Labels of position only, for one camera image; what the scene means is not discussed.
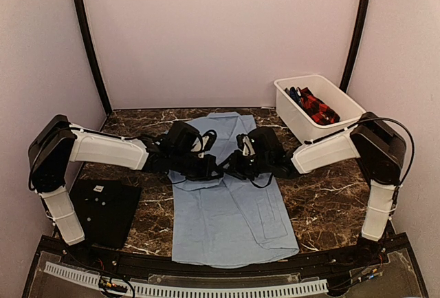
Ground white slotted cable duct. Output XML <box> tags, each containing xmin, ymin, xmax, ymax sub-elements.
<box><xmin>44</xmin><ymin>262</ymin><xmax>328</xmax><ymax>297</ymax></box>

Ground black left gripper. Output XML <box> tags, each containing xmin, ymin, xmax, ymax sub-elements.
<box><xmin>170</xmin><ymin>150</ymin><xmax>224</xmax><ymax>182</ymax></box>

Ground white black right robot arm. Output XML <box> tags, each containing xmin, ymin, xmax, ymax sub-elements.
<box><xmin>220</xmin><ymin>112</ymin><xmax>412</xmax><ymax>266</ymax></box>

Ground light blue long sleeve shirt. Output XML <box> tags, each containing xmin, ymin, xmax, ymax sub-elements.
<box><xmin>167</xmin><ymin>111</ymin><xmax>299</xmax><ymax>269</ymax></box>

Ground black corner post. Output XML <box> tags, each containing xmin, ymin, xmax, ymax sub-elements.
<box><xmin>74</xmin><ymin>0</ymin><xmax>113</xmax><ymax>116</ymax></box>
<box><xmin>339</xmin><ymin>0</ymin><xmax>369</xmax><ymax>92</ymax></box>

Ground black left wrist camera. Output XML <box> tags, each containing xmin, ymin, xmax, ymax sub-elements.
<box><xmin>164</xmin><ymin>121</ymin><xmax>203</xmax><ymax>154</ymax></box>

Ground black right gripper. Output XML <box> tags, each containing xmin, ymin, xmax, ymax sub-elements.
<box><xmin>219</xmin><ymin>149</ymin><xmax>272</xmax><ymax>181</ymax></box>

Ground folded black shirt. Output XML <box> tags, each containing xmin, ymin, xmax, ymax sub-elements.
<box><xmin>69</xmin><ymin>180</ymin><xmax>142</xmax><ymax>248</ymax></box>

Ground black left corner post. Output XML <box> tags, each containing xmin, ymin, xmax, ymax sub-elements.
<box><xmin>74</xmin><ymin>0</ymin><xmax>113</xmax><ymax>116</ymax></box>

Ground red black plaid shirt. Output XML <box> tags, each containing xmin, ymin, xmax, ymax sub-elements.
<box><xmin>297</xmin><ymin>87</ymin><xmax>340</xmax><ymax>125</ymax></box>

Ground white plastic bin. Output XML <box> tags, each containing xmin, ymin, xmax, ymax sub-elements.
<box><xmin>274</xmin><ymin>74</ymin><xmax>366</xmax><ymax>142</ymax></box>

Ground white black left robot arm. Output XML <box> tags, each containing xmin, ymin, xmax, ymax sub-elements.
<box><xmin>27</xmin><ymin>115</ymin><xmax>223</xmax><ymax>268</ymax></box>

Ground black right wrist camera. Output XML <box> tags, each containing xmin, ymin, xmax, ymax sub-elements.
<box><xmin>236</xmin><ymin>127</ymin><xmax>285</xmax><ymax>156</ymax></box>

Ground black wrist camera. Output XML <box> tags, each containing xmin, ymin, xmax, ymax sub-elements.
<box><xmin>164</xmin><ymin>121</ymin><xmax>203</xmax><ymax>154</ymax></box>
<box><xmin>236</xmin><ymin>127</ymin><xmax>285</xmax><ymax>156</ymax></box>

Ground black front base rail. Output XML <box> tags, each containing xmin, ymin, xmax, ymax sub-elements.
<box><xmin>22</xmin><ymin>234</ymin><xmax>428</xmax><ymax>297</ymax></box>

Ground blue black plaid shirt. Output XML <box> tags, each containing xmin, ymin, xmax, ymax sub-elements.
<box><xmin>285</xmin><ymin>87</ymin><xmax>303</xmax><ymax>107</ymax></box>

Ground black right corner post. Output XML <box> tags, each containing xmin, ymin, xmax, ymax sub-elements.
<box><xmin>339</xmin><ymin>0</ymin><xmax>369</xmax><ymax>92</ymax></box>

